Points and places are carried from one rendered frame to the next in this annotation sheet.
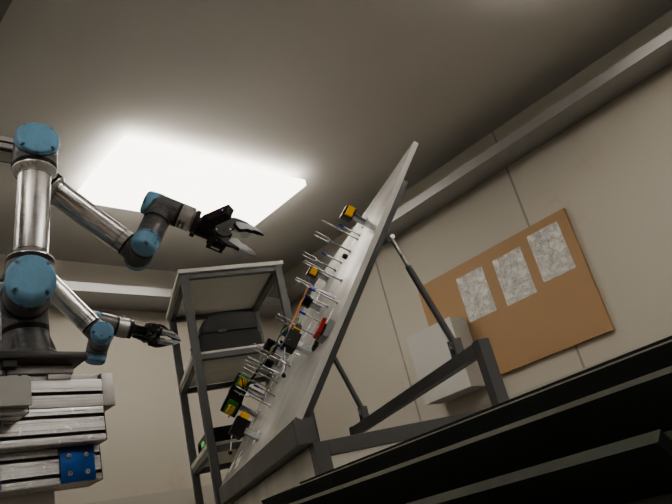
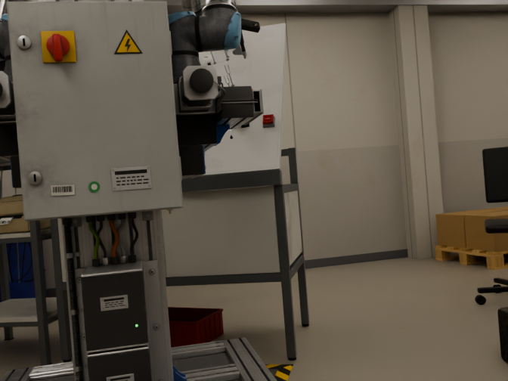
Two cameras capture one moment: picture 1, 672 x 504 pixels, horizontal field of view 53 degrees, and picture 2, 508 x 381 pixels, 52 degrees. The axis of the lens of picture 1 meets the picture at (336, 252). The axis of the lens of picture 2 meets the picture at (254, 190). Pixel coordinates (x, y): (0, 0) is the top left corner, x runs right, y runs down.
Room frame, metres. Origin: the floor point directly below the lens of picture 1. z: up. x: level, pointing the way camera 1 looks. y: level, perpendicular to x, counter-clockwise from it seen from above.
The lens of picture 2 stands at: (0.46, 2.16, 0.80)
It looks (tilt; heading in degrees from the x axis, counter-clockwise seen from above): 0 degrees down; 306
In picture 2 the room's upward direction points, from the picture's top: 4 degrees counter-clockwise
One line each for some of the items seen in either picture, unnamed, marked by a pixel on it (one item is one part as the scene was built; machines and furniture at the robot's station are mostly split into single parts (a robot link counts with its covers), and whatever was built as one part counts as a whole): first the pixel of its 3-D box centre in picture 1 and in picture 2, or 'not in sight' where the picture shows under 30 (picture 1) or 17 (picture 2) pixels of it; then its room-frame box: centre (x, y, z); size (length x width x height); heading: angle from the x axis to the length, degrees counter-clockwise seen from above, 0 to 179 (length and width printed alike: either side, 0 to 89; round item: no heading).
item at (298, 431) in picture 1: (257, 470); (158, 187); (2.27, 0.43, 0.83); 1.18 x 0.05 x 0.06; 24
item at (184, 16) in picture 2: (24, 305); (181, 35); (1.66, 0.85, 1.33); 0.13 x 0.12 x 0.14; 33
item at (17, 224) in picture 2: not in sight; (26, 212); (3.08, 0.62, 0.76); 0.30 x 0.21 x 0.20; 117
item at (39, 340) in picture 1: (26, 347); (182, 69); (1.66, 0.85, 1.21); 0.15 x 0.15 x 0.10
